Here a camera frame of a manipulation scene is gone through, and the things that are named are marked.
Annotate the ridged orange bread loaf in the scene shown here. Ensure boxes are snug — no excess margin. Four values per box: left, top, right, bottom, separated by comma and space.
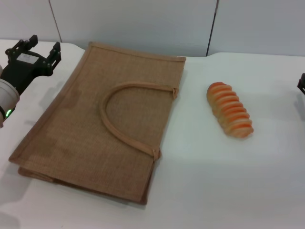
206, 82, 254, 139

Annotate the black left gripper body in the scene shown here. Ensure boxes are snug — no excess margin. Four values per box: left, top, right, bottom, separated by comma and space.
0, 45, 52, 96

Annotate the brown jute handbag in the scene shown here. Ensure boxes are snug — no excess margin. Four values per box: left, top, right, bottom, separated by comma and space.
8, 42, 187, 206

